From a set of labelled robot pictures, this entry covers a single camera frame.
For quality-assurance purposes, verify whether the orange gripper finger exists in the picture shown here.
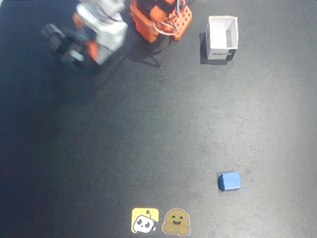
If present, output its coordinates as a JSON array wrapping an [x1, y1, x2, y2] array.
[[85, 40, 99, 63]]

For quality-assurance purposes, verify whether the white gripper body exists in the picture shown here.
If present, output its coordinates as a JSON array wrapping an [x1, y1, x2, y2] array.
[[95, 14, 129, 65]]

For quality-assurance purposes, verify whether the blue cube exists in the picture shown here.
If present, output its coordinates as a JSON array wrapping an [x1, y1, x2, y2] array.
[[217, 172, 242, 192]]

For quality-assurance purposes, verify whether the orange robot base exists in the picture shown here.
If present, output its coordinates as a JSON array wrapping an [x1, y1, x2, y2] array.
[[130, 0, 193, 43]]

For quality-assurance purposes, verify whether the white cardboard box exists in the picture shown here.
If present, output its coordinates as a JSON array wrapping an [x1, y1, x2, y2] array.
[[206, 16, 239, 60]]

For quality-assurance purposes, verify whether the black felt mat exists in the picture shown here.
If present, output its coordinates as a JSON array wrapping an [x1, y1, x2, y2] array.
[[0, 0, 317, 238]]

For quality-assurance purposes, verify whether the yellow robot sticker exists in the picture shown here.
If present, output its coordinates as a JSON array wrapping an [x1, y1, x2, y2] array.
[[131, 207, 160, 234]]

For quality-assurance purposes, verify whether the hugging face emoji sticker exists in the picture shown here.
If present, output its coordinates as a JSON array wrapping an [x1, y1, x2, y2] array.
[[161, 207, 191, 236]]

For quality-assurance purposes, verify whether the white servo cable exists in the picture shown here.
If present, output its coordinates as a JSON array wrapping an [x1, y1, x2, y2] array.
[[152, 20, 179, 37]]

